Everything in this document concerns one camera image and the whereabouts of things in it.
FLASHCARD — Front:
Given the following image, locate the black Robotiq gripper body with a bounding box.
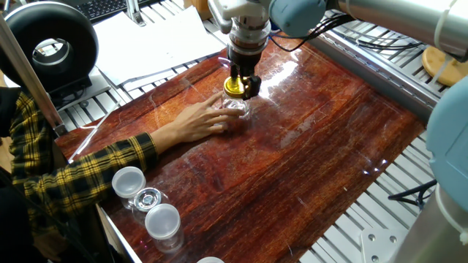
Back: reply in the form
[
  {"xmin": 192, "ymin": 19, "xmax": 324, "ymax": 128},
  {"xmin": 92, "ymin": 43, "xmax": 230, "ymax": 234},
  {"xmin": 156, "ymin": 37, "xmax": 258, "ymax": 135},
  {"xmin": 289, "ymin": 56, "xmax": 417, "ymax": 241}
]
[{"xmin": 227, "ymin": 46, "xmax": 263, "ymax": 77}]

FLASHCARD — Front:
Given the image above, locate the gold metal jar lid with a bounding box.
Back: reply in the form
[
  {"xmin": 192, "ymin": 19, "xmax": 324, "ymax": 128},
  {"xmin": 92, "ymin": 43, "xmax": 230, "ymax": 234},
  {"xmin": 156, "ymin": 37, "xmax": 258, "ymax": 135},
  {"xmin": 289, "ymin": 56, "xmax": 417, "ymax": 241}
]
[{"xmin": 223, "ymin": 75, "xmax": 249, "ymax": 99}]

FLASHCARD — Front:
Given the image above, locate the small clear glass jar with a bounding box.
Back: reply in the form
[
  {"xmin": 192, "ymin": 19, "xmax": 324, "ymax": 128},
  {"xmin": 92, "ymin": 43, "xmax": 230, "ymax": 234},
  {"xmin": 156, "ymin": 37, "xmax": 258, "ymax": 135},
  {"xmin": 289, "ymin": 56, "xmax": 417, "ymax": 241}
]
[{"xmin": 220, "ymin": 93, "xmax": 252, "ymax": 121}]

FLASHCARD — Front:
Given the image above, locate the forearm yellow black plaid sleeve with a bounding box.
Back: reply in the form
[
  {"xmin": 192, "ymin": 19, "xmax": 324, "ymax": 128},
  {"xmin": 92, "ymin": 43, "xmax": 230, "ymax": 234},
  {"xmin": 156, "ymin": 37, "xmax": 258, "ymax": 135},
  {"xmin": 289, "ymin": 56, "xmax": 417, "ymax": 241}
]
[{"xmin": 36, "ymin": 122, "xmax": 178, "ymax": 213}]

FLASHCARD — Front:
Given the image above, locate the empty clear lidless jar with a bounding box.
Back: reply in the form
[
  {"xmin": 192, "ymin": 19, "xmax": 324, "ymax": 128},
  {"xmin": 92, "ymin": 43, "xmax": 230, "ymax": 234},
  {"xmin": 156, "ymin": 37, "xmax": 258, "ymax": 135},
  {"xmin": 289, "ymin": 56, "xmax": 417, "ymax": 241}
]
[{"xmin": 218, "ymin": 56, "xmax": 235, "ymax": 71}]

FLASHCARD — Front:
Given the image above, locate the clear jar white plastic lid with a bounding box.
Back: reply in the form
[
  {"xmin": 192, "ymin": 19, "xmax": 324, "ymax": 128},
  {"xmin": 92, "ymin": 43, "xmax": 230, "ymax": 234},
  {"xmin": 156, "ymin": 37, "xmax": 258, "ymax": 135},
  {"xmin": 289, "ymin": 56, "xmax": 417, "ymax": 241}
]
[
  {"xmin": 111, "ymin": 166, "xmax": 146, "ymax": 210},
  {"xmin": 144, "ymin": 203, "xmax": 185, "ymax": 255}
]

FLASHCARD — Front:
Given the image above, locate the clear jar silver metal lid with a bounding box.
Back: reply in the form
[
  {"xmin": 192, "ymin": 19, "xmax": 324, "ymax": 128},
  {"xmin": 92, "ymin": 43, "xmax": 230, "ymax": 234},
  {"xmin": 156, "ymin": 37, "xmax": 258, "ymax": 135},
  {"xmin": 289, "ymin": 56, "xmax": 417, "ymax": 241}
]
[{"xmin": 132, "ymin": 187, "xmax": 170, "ymax": 226}]

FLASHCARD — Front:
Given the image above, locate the bare human hand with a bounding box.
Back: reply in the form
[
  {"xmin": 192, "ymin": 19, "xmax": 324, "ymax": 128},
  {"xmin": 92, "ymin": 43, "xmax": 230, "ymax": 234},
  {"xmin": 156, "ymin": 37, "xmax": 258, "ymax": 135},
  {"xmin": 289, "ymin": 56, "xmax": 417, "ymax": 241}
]
[{"xmin": 170, "ymin": 91, "xmax": 246, "ymax": 144}]

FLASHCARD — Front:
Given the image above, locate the brown cardboard box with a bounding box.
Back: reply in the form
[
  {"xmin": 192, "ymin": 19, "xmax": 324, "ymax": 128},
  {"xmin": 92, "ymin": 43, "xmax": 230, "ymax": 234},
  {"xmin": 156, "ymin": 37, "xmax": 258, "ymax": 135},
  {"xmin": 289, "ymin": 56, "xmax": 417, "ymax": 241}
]
[{"xmin": 182, "ymin": 0, "xmax": 213, "ymax": 21}]

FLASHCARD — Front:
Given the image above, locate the glossy wood grain mat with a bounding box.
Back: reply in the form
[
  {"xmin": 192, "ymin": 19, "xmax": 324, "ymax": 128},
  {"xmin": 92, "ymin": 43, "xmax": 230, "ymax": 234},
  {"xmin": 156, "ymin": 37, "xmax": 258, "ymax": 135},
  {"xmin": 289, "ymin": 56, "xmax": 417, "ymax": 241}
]
[{"xmin": 54, "ymin": 36, "xmax": 426, "ymax": 263}]

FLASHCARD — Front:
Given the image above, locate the white paper sheet stack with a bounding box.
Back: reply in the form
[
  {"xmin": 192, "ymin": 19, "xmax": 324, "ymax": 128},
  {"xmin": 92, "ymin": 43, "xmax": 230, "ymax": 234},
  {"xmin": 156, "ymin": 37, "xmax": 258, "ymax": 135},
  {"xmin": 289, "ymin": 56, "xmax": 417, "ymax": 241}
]
[{"xmin": 93, "ymin": 5, "xmax": 227, "ymax": 92}]

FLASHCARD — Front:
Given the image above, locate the black computer keyboard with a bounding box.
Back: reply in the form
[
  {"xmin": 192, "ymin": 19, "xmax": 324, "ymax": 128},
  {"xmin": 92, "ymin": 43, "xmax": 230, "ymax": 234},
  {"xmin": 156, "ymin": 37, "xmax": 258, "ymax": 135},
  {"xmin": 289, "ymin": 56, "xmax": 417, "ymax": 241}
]
[{"xmin": 75, "ymin": 0, "xmax": 154, "ymax": 23}]

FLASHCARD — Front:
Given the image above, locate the round wooden stand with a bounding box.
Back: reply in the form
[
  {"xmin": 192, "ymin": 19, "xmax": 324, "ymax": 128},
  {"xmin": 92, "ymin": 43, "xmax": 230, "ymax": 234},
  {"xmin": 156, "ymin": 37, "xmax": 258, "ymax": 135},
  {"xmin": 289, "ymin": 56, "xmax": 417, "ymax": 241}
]
[{"xmin": 421, "ymin": 45, "xmax": 468, "ymax": 88}]

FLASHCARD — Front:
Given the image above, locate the white printed wrist mount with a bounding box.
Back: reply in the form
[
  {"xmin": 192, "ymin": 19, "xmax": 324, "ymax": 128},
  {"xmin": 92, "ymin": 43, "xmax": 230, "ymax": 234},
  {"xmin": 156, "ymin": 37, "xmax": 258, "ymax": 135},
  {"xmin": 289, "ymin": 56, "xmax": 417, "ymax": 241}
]
[{"xmin": 207, "ymin": 0, "xmax": 273, "ymax": 34}]

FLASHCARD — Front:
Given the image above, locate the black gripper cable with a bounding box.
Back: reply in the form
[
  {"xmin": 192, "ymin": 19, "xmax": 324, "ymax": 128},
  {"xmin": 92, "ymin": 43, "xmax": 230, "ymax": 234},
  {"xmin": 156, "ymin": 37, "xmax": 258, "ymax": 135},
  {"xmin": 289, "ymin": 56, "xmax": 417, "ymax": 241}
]
[{"xmin": 268, "ymin": 12, "xmax": 355, "ymax": 52}]

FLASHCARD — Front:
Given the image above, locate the grey aluminium rail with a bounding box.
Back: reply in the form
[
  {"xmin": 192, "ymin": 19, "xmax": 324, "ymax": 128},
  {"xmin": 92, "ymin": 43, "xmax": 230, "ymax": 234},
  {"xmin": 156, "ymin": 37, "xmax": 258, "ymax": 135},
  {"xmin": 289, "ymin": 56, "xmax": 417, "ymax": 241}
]
[{"xmin": 306, "ymin": 34, "xmax": 439, "ymax": 123}]

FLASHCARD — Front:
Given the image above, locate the metal bracket stand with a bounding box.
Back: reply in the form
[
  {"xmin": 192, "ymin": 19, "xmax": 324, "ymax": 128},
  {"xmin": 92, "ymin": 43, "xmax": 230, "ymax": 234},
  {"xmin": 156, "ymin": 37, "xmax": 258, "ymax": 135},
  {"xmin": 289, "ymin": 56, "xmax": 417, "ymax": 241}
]
[{"xmin": 126, "ymin": 0, "xmax": 146, "ymax": 27}]

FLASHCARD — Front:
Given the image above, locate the black cable bundle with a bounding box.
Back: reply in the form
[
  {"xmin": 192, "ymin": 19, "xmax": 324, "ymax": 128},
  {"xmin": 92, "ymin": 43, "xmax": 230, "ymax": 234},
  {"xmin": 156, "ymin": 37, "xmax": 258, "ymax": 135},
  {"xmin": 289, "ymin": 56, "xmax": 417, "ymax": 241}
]
[{"xmin": 356, "ymin": 34, "xmax": 425, "ymax": 51}]

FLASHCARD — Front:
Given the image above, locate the black ring shaped device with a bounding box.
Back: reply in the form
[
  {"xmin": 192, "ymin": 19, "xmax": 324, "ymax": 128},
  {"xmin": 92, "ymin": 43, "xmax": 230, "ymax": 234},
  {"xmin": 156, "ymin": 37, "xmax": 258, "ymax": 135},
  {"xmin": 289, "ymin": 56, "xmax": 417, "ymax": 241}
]
[{"xmin": 0, "ymin": 1, "xmax": 113, "ymax": 113}]

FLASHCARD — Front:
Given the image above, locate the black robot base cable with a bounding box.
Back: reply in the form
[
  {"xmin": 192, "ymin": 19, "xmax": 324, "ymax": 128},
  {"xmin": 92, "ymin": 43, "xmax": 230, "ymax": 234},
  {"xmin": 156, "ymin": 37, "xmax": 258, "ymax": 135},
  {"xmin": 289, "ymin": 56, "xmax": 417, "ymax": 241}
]
[{"xmin": 387, "ymin": 178, "xmax": 438, "ymax": 210}]

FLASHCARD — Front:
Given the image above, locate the aluminium frame post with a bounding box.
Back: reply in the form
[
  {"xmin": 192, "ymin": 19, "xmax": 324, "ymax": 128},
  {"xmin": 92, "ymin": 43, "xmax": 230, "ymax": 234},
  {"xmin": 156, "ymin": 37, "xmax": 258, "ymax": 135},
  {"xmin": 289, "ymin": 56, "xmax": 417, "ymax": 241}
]
[{"xmin": 0, "ymin": 14, "xmax": 69, "ymax": 137}]

